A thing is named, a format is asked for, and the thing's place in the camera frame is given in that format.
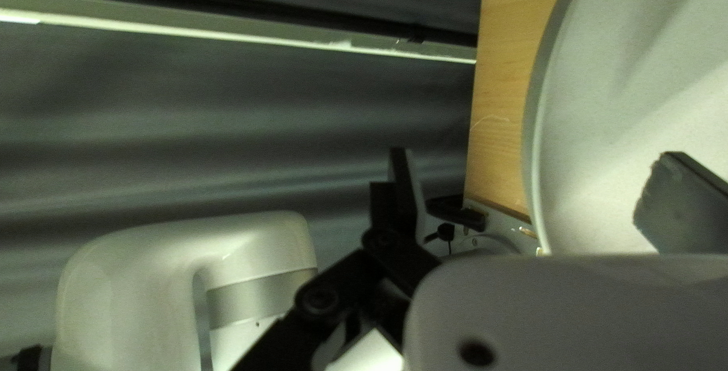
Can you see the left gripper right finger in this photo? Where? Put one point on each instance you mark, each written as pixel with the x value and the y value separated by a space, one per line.
pixel 688 211

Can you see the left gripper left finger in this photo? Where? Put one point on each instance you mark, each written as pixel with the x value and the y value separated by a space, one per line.
pixel 398 251

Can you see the pale plate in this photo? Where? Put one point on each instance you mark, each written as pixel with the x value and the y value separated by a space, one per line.
pixel 597 103

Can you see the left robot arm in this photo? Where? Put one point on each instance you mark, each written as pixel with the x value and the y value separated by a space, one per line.
pixel 142 280

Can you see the black frame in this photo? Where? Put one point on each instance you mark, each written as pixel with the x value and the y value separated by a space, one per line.
pixel 170 24

